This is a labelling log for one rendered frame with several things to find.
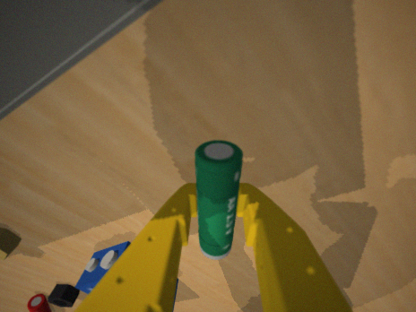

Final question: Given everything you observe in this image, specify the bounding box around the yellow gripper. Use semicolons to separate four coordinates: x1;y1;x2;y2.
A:
74;183;353;312

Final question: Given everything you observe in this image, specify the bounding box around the green battery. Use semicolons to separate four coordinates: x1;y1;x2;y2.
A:
195;140;243;260

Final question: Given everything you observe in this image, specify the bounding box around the red battery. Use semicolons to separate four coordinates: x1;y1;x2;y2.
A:
27;294;52;312

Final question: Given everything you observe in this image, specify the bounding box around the olive-yellow hex nut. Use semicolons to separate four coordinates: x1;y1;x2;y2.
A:
0;228;22;260

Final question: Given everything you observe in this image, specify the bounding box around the blue battery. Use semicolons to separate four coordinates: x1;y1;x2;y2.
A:
75;241;131;294

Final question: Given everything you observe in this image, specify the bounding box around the black hex nut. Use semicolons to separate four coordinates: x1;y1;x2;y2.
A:
48;284;80;308

